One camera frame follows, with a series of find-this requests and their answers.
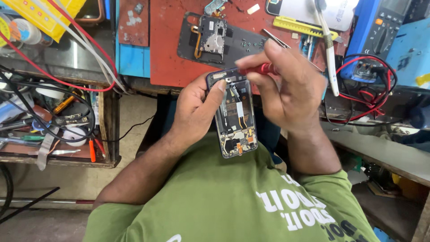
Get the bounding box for blue digital multimeter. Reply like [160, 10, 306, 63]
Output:
[340, 0, 412, 84]

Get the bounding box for green printed t-shirt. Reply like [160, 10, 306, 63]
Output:
[82, 131, 380, 242]

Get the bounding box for black phone inner shield frame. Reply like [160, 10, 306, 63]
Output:
[190, 15, 234, 63]

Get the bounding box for white cleaning brush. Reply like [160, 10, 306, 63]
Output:
[314, 0, 340, 97]

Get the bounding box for thin black floor cable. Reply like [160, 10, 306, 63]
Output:
[101, 115, 156, 143]

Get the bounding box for red work mat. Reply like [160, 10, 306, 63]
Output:
[149, 0, 352, 96]

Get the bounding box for teal camera lens cover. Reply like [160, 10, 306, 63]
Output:
[204, 0, 228, 17]

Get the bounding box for red precision screwdriver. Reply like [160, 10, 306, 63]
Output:
[239, 63, 279, 76]

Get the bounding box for steel tray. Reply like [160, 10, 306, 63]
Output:
[0, 30, 115, 85]

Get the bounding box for white solder wire spool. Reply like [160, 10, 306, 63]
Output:
[10, 18, 43, 46]

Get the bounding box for yellow utility knife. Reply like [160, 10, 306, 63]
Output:
[272, 15, 343, 43]

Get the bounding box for black multimeter probe cable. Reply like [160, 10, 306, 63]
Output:
[323, 53, 404, 127]

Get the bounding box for long white wire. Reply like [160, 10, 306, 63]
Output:
[40, 0, 129, 94]

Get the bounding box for long red wire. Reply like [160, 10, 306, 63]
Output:
[0, 0, 119, 93]

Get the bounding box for blue pry tools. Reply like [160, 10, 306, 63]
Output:
[300, 34, 315, 60]

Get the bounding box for wooden shelf with clutter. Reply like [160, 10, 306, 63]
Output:
[321, 119, 430, 242]

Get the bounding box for red multimeter probe cable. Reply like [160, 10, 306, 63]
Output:
[331, 55, 393, 123]

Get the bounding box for wooden drawer full of tools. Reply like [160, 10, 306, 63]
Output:
[0, 69, 122, 169]

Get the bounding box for metal tweezers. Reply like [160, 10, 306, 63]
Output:
[262, 28, 324, 73]

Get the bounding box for person's right hand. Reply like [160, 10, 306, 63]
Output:
[234, 38, 328, 138]

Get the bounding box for smartphone without back cover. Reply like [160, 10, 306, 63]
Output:
[206, 67, 258, 159]

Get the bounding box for group of small black screws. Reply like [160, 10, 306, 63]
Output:
[240, 38, 267, 50]

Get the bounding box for yellow plastic packet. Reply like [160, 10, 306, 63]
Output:
[0, 0, 87, 43]

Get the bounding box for brown patched mat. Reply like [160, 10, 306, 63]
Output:
[118, 0, 150, 47]

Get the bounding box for person's left hand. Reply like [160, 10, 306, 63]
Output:
[170, 71, 228, 149]

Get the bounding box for dark grey phone back cover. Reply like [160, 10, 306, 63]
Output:
[177, 12, 270, 70]

